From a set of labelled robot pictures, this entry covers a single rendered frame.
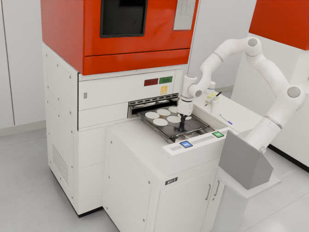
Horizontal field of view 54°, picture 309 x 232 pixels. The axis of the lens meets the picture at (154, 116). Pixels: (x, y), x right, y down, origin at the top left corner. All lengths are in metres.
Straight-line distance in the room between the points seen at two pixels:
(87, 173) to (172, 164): 0.79
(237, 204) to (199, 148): 0.42
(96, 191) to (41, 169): 0.82
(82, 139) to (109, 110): 0.26
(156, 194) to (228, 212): 0.49
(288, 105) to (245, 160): 0.38
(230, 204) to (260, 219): 0.98
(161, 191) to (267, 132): 0.67
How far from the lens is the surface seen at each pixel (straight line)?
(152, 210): 1.86
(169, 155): 1.65
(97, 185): 2.39
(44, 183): 2.92
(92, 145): 2.14
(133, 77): 2.05
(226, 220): 2.04
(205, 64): 1.99
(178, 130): 1.99
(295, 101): 1.77
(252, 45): 1.92
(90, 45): 1.78
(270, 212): 3.02
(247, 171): 1.74
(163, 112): 2.19
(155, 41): 2.00
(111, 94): 2.01
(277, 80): 1.90
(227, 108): 2.29
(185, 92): 1.97
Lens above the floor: 1.88
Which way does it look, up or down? 27 degrees down
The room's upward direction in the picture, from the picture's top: 8 degrees clockwise
